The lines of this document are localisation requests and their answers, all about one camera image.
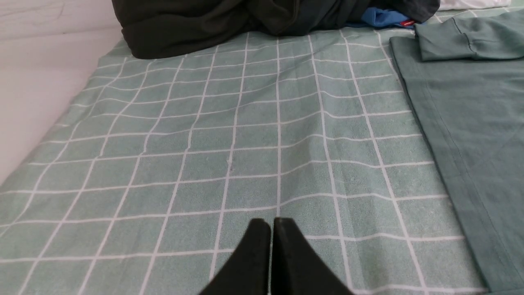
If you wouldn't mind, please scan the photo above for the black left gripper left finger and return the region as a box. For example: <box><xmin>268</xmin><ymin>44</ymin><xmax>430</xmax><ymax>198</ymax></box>
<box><xmin>200</xmin><ymin>218</ymin><xmax>271</xmax><ymax>295</ymax></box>

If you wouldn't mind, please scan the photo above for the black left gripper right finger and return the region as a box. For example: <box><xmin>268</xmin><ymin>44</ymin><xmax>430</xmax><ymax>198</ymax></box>
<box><xmin>271</xmin><ymin>217</ymin><xmax>352</xmax><ymax>295</ymax></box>

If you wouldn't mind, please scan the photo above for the green long-sleeve top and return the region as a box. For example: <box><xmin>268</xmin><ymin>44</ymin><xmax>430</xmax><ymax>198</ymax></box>
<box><xmin>389</xmin><ymin>10</ymin><xmax>524</xmax><ymax>295</ymax></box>

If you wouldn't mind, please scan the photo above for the green checked table cloth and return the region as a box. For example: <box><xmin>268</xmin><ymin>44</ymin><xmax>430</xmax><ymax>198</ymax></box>
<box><xmin>1</xmin><ymin>27</ymin><xmax>490</xmax><ymax>295</ymax></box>

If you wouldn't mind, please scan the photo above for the dark grey garment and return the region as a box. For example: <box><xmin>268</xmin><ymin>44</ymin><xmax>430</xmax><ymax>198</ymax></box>
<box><xmin>282</xmin><ymin>0</ymin><xmax>440</xmax><ymax>36</ymax></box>

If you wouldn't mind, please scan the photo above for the dark olive hoodie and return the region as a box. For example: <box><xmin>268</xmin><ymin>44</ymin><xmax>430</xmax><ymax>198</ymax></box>
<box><xmin>112</xmin><ymin>0</ymin><xmax>300</xmax><ymax>59</ymax></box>

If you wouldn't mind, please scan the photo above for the blue garment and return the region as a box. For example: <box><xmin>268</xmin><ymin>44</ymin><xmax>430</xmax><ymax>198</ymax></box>
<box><xmin>346</xmin><ymin>7</ymin><xmax>417</xmax><ymax>30</ymax></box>

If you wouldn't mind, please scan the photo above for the white garment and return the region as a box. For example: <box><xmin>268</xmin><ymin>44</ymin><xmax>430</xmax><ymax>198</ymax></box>
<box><xmin>438</xmin><ymin>0</ymin><xmax>512</xmax><ymax>11</ymax></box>

